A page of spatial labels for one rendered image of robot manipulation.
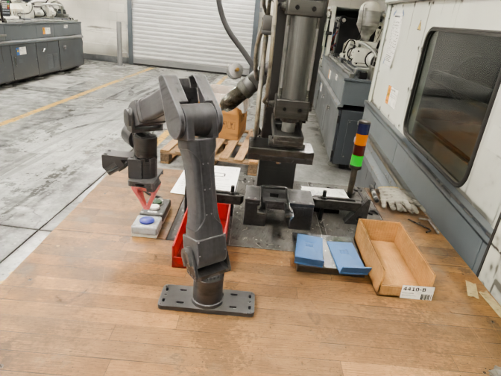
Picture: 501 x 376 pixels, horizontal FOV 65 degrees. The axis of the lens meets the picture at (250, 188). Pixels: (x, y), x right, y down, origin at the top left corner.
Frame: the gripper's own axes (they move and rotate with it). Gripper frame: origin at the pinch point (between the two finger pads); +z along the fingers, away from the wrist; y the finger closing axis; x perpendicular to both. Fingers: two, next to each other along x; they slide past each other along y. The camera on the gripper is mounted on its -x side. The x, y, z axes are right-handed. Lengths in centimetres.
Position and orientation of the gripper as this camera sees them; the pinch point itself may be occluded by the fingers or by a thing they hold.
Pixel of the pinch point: (146, 206)
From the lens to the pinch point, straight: 108.6
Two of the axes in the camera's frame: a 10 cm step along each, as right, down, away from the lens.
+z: -0.9, 9.1, 4.0
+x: 9.9, 1.0, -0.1
